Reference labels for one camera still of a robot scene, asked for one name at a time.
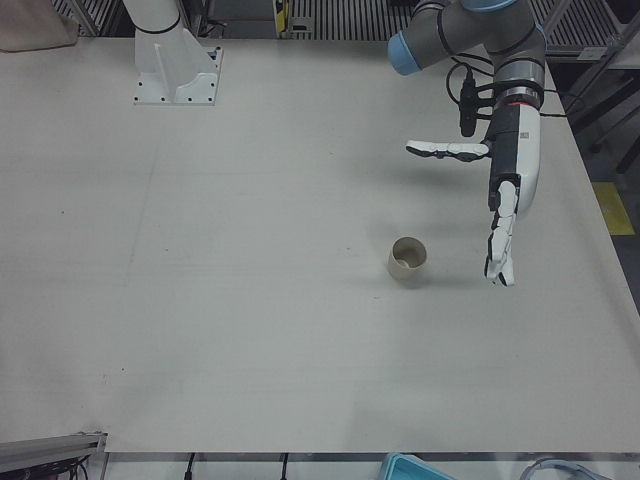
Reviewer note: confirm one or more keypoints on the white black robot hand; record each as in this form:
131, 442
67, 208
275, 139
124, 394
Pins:
527, 150

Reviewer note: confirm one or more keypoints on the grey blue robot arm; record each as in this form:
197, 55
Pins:
465, 30

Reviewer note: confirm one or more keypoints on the cream paper cup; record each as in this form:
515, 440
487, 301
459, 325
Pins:
405, 272

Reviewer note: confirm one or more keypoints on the clear plastic item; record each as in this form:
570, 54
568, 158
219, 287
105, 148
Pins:
540, 467

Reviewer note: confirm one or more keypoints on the light blue plastic bin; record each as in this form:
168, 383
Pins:
400, 467

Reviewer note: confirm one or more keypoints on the white round column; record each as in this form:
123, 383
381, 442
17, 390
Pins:
150, 15

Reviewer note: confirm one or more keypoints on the beige curtain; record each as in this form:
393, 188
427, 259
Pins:
30, 25

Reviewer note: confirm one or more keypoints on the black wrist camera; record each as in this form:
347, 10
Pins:
468, 110

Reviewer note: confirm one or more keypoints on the yellow black safety post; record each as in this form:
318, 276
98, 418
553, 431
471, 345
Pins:
281, 17

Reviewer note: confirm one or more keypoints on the white mount pedestal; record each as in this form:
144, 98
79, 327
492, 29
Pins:
190, 85

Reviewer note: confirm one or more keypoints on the aluminium frame rail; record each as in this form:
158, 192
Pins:
50, 442

